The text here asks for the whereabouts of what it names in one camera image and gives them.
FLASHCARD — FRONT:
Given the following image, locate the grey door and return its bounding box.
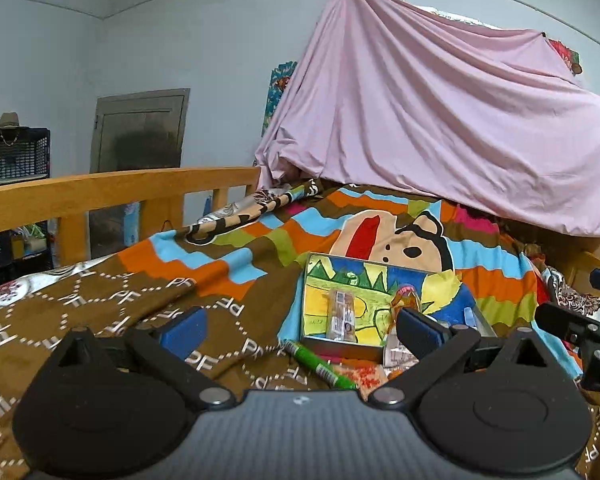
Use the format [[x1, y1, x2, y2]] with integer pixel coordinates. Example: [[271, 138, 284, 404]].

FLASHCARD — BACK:
[[89, 88, 191, 261]]

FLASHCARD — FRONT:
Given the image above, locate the wooden bed rail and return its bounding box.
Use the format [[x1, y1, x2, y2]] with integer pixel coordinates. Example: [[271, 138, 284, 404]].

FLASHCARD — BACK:
[[0, 166, 262, 291]]

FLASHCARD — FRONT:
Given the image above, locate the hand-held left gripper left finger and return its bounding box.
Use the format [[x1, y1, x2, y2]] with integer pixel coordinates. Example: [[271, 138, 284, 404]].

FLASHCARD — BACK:
[[35, 307, 236, 408]]

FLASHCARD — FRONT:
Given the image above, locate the orange snack packet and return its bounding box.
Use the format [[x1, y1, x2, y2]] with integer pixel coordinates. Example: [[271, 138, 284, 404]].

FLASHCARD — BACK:
[[387, 285, 423, 336]]

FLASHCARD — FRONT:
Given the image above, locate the cartoon printed blanket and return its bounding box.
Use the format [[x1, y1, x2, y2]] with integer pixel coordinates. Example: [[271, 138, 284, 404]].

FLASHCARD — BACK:
[[0, 180, 600, 480]]

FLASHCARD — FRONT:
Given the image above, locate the white floral bed sheet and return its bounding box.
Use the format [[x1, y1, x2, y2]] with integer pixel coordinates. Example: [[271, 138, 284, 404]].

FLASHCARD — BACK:
[[0, 260, 96, 318]]

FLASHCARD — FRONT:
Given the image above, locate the brown hat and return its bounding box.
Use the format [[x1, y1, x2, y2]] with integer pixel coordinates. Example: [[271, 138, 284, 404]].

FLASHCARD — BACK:
[[0, 112, 28, 134]]

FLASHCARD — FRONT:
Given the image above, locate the striped patterned cloth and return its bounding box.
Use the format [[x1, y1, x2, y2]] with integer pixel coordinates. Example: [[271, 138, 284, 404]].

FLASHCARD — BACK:
[[187, 177, 326, 246]]

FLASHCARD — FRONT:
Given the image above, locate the green stick packet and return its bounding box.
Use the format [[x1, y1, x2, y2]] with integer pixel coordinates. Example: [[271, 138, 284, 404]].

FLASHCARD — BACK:
[[284, 340, 359, 391]]

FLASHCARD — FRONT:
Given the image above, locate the wooden bed frame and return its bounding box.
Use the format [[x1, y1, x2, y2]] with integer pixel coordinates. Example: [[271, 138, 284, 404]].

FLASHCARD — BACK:
[[555, 237, 600, 301]]

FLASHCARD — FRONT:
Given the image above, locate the black plastic crate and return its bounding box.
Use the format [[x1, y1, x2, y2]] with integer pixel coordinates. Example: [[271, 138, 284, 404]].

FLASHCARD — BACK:
[[0, 127, 51, 186]]

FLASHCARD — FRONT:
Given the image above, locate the clear brown snack packet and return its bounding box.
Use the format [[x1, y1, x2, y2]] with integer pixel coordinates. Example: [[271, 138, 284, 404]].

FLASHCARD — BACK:
[[325, 287, 357, 343]]

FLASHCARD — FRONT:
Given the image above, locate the pink hanging sheet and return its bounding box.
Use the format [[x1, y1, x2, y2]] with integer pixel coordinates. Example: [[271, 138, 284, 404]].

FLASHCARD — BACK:
[[252, 0, 600, 241]]

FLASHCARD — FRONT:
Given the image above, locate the white snack packet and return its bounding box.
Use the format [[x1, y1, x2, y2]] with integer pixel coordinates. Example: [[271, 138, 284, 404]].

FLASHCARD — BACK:
[[382, 334, 417, 370]]

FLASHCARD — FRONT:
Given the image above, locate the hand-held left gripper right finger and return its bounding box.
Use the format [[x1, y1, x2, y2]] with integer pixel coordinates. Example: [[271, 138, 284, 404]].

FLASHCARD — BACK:
[[367, 307, 566, 408]]

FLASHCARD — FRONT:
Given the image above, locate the red dotted snack packet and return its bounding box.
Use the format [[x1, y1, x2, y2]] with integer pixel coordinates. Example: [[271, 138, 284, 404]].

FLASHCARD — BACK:
[[340, 365, 387, 392]]

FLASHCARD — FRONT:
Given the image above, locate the colourful drawing box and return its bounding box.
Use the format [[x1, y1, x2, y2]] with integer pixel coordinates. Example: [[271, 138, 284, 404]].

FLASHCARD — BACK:
[[300, 251, 498, 363]]

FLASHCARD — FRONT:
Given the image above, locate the colourful wall poster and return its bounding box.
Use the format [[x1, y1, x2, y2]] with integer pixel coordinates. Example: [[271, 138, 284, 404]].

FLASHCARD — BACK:
[[261, 60, 298, 138]]

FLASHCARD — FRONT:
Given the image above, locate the silver floral cloth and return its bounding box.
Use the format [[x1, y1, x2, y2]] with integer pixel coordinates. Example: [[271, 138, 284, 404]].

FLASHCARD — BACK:
[[540, 265, 600, 323]]

